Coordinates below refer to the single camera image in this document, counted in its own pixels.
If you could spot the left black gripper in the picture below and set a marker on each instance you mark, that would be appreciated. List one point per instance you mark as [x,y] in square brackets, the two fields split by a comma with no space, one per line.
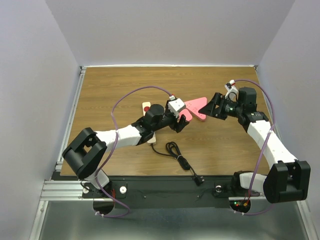
[177,127]

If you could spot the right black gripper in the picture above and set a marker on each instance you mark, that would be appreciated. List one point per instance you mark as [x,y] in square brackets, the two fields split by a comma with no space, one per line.
[210,108]

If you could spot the small pink plug adapter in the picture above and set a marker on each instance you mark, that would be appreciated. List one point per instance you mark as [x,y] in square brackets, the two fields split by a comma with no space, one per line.
[188,116]

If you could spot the white red power strip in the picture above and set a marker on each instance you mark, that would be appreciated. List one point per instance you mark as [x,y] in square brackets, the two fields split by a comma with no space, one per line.
[145,107]

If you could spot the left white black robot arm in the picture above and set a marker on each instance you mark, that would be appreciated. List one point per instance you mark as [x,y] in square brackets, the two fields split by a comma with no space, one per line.
[86,151]

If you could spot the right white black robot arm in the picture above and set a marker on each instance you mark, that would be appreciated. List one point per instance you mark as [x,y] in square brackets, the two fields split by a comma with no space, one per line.
[288,178]

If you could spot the pink triangular power socket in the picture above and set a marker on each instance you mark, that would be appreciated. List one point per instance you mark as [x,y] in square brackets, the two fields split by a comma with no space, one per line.
[194,105]

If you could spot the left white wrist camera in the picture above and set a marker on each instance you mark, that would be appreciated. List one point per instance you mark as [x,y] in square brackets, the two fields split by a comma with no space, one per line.
[176,106]

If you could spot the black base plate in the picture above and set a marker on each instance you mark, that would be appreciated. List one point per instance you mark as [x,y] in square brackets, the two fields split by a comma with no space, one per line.
[165,192]

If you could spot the aluminium frame rails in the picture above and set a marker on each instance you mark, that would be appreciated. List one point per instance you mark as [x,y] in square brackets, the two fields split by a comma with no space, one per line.
[55,190]

